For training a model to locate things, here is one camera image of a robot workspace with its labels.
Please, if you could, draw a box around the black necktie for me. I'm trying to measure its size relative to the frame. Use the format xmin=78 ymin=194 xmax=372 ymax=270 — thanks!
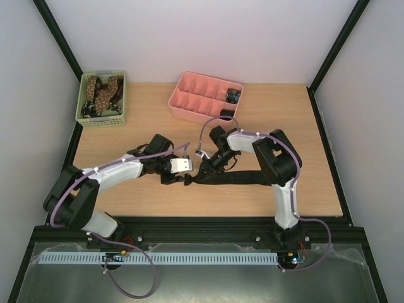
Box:
xmin=193 ymin=170 xmax=271 ymax=186

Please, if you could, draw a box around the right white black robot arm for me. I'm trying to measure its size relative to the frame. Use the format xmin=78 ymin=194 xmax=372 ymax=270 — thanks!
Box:
xmin=189 ymin=126 xmax=302 ymax=247

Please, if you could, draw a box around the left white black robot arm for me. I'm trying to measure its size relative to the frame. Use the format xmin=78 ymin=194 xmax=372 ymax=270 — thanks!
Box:
xmin=44 ymin=134 xmax=193 ymax=238

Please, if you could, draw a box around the rolled black tie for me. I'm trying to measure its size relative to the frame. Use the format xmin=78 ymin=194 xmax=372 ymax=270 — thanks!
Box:
xmin=220 ymin=109 xmax=235 ymax=117

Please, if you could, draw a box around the rolled dark patterned tie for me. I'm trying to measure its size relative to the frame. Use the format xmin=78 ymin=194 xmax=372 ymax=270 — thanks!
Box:
xmin=225 ymin=88 xmax=242 ymax=104

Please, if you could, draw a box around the pink divided organizer tray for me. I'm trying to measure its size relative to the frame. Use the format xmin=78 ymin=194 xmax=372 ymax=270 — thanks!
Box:
xmin=168 ymin=72 xmax=244 ymax=129

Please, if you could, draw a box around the green plastic basket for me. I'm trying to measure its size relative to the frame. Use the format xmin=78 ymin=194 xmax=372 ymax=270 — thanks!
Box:
xmin=75 ymin=70 xmax=128 ymax=128

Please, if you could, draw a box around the brown patterned necktie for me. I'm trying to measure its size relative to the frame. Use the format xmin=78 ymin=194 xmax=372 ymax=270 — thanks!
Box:
xmin=86 ymin=75 xmax=124 ymax=112

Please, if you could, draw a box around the dark floral necktie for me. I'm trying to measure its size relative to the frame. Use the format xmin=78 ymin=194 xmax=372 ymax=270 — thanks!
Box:
xmin=80 ymin=99 xmax=122 ymax=118

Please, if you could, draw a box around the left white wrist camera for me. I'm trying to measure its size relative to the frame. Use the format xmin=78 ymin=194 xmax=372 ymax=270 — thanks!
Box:
xmin=170 ymin=158 xmax=193 ymax=174

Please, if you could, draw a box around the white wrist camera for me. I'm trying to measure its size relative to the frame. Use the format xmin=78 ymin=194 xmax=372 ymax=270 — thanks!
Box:
xmin=196 ymin=150 xmax=211 ymax=160
xmin=170 ymin=158 xmax=193 ymax=174

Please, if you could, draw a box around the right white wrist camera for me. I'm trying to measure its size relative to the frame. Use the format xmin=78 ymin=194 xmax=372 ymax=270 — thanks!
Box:
xmin=196 ymin=150 xmax=211 ymax=160

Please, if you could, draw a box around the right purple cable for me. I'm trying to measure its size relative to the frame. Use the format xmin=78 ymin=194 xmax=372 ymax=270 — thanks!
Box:
xmin=196 ymin=116 xmax=332 ymax=274

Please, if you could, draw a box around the purple cable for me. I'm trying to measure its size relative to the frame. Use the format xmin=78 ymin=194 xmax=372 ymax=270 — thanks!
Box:
xmin=196 ymin=116 xmax=332 ymax=274
xmin=49 ymin=141 xmax=191 ymax=298

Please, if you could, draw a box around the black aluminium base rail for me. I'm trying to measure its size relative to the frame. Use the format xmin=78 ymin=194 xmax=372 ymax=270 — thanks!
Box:
xmin=31 ymin=215 xmax=367 ymax=253

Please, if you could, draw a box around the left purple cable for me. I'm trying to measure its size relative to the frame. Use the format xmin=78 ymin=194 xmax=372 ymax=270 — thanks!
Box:
xmin=49 ymin=141 xmax=191 ymax=298

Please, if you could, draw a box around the grey slotted cable duct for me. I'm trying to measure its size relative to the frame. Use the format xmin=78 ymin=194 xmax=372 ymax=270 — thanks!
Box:
xmin=39 ymin=252 xmax=278 ymax=266

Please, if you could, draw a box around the left black frame post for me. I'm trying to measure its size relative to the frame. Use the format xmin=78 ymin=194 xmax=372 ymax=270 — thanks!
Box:
xmin=33 ymin=0 xmax=83 ymax=81

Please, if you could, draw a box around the black frame post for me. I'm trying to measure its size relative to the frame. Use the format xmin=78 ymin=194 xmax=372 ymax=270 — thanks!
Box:
xmin=307 ymin=0 xmax=371 ymax=92
xmin=33 ymin=0 xmax=83 ymax=81

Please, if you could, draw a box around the right black frame post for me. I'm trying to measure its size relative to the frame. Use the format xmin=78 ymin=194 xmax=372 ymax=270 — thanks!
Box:
xmin=307 ymin=0 xmax=371 ymax=92

